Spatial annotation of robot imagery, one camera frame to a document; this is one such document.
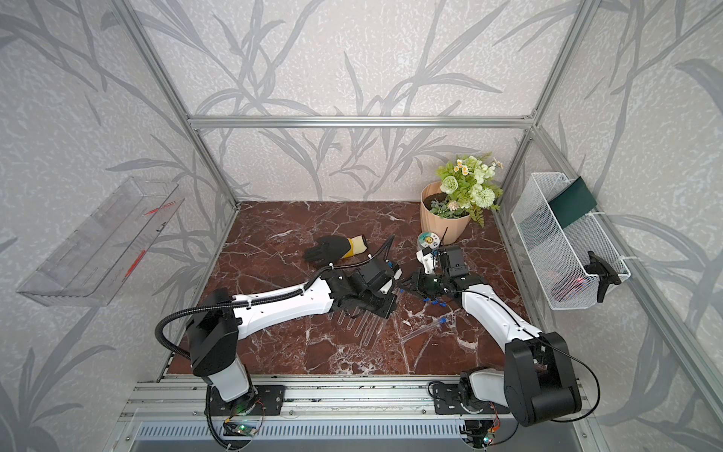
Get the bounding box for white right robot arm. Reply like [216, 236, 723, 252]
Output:
[410, 246, 582, 427]

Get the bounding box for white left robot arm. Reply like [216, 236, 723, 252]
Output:
[186, 257, 402, 403]

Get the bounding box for green round tape tin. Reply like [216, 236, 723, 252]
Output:
[416, 232, 442, 250]

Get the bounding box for beige flower pot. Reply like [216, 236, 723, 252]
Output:
[420, 182, 471, 245]

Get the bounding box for green white artificial flowers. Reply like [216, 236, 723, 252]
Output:
[430, 153, 504, 226]

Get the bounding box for dark green card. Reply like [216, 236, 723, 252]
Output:
[549, 177, 597, 229]

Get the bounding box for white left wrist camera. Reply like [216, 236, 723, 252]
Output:
[380, 269, 402, 295]

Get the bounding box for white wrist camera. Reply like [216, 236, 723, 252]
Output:
[416, 248, 439, 275]
[380, 269, 402, 295]

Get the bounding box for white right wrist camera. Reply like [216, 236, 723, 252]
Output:
[416, 248, 439, 275]

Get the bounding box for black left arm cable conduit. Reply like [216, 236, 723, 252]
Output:
[154, 284, 306, 360]

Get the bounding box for white wire mesh basket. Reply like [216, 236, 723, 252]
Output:
[512, 173, 631, 311]

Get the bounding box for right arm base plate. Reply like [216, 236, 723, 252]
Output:
[427, 380, 510, 415]

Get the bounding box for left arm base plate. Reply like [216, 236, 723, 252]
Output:
[204, 385, 286, 418]

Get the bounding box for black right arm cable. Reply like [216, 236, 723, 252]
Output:
[465, 284, 603, 424]

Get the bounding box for aluminium front rail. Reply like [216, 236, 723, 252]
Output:
[117, 377, 594, 422]

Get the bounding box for clear acrylic wall shelf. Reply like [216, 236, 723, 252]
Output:
[17, 177, 185, 307]

